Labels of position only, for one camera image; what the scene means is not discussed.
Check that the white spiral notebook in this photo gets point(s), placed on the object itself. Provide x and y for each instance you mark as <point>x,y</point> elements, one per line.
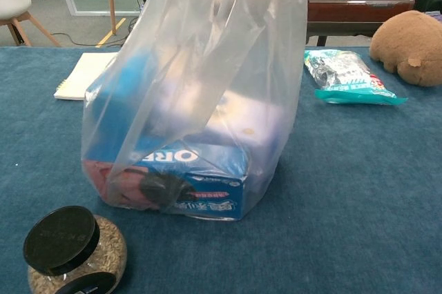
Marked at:
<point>86,76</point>

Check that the teal snack packet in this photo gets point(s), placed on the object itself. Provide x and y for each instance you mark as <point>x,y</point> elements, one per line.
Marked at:
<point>345,76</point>

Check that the glass jar of grains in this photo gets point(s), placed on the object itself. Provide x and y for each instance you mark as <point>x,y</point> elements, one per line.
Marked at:
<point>112,251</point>

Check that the brown plush toy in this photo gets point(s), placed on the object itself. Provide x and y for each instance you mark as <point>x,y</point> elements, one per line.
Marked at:
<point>411,45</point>

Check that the white lavender tissue pack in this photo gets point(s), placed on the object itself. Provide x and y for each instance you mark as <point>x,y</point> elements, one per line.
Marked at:
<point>248,121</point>

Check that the plain blue box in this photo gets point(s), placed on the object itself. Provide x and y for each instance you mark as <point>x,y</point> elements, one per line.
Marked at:
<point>107,114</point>

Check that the blue Oreo cookie box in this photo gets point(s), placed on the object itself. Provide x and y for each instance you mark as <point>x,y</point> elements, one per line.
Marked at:
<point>214,194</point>

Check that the black round jar lid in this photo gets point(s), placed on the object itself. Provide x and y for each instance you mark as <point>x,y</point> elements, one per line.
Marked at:
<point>60,238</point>

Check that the brown mahjong table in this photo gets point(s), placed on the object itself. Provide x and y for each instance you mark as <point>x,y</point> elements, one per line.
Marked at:
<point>359,4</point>

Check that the translucent plastic bag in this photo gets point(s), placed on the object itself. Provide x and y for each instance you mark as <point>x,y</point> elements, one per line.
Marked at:
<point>214,66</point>

